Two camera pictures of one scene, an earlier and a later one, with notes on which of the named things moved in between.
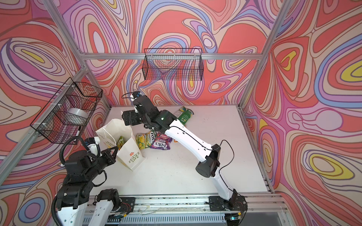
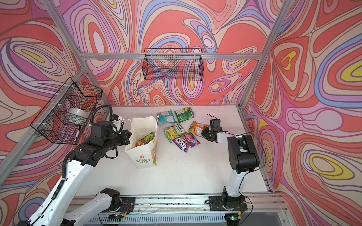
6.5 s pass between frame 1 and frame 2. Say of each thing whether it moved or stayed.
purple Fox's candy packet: moved
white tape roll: stayed
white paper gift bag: moved
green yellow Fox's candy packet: moved
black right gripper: moved
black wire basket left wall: stayed
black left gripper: moved
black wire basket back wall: stayed
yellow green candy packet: moved
